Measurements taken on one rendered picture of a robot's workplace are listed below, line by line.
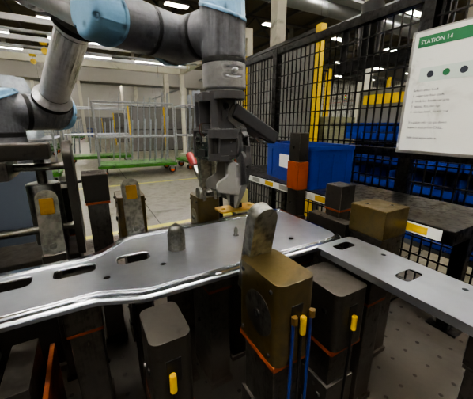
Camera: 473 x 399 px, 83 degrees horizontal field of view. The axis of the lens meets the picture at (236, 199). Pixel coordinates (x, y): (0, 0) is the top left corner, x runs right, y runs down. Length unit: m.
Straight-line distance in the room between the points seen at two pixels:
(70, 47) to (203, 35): 0.52
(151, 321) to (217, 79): 0.37
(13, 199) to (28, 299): 0.64
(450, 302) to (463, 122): 0.51
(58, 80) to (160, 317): 0.81
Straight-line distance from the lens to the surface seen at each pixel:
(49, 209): 0.60
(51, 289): 0.47
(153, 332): 0.36
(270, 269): 0.35
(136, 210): 0.63
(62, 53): 0.97
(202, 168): 0.65
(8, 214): 1.08
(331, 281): 0.47
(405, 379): 0.77
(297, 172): 0.81
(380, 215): 0.60
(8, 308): 0.46
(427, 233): 0.66
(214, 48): 0.49
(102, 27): 0.47
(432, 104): 0.89
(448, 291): 0.49
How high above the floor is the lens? 1.22
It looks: 15 degrees down
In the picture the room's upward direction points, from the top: straight up
